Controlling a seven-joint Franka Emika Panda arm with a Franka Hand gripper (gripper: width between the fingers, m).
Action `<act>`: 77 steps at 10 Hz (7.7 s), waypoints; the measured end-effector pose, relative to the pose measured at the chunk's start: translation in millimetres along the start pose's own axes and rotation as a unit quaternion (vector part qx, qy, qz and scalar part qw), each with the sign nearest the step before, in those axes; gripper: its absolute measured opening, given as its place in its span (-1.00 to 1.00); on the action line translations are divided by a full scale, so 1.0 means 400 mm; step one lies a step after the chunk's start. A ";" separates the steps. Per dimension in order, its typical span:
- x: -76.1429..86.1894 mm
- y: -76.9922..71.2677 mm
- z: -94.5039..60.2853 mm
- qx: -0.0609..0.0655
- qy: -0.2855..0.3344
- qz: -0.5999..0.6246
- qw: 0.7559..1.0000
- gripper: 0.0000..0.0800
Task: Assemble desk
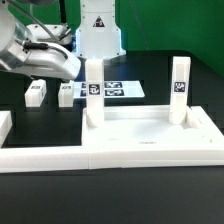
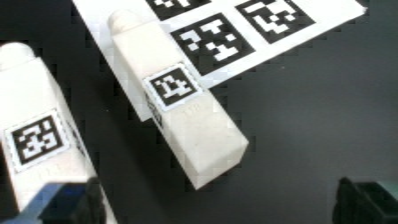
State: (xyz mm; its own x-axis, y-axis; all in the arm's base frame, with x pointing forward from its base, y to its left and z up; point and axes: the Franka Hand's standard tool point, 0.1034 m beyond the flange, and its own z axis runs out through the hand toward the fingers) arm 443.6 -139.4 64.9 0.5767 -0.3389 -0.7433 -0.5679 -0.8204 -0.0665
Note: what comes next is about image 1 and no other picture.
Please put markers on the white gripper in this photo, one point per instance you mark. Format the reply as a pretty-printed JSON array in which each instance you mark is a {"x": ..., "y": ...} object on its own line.
[{"x": 40, "y": 60}]

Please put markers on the white desk top tray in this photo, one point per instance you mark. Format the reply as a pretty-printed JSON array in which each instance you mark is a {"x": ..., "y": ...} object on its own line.
[{"x": 149, "y": 125}]

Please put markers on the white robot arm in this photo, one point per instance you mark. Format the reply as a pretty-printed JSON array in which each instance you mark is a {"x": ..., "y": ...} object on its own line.
[{"x": 97, "y": 37}]

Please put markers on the fiducial marker plate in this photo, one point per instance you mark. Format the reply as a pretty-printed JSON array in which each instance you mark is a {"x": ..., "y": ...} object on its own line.
[{"x": 113, "y": 89}]

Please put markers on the white U-shaped fence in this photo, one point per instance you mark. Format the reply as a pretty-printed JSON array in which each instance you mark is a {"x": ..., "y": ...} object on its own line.
[{"x": 90, "y": 157}]

